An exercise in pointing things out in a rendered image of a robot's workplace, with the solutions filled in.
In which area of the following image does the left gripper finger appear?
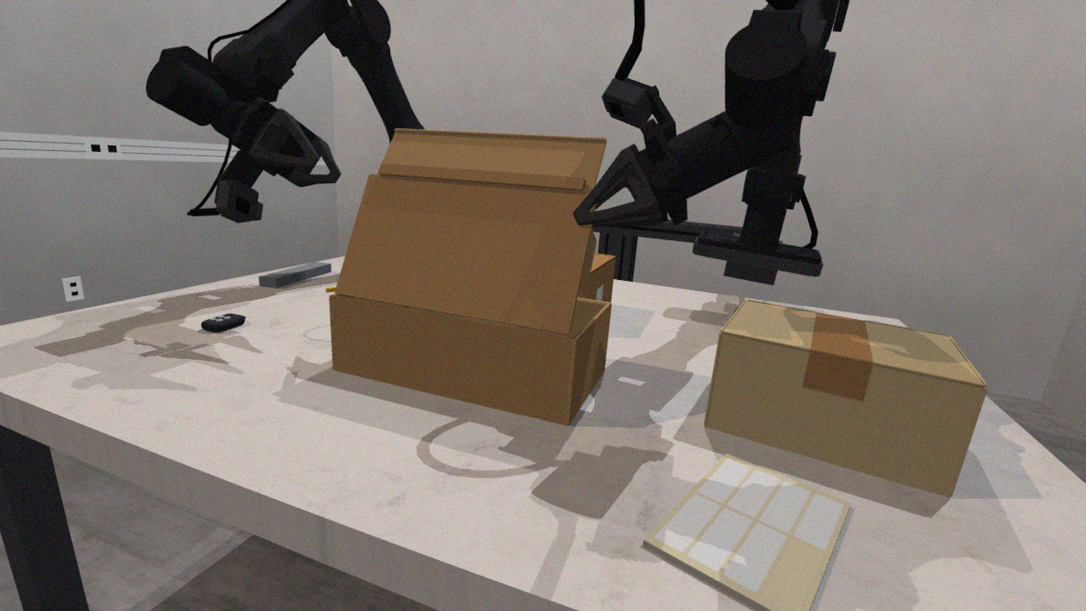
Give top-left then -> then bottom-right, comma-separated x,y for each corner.
573,147 -> 660,226
592,177 -> 662,227

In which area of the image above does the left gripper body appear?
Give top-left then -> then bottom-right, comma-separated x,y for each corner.
624,77 -> 740,225

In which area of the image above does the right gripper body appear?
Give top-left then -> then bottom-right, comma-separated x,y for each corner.
215,98 -> 305,204

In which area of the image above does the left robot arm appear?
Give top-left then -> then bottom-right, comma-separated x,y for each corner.
602,0 -> 849,265

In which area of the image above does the black key fob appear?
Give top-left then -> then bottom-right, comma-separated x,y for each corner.
201,313 -> 247,333

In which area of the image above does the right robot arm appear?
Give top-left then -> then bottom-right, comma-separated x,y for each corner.
146,0 -> 425,222

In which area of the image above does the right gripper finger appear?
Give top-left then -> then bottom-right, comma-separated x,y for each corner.
249,109 -> 320,168
288,135 -> 341,188

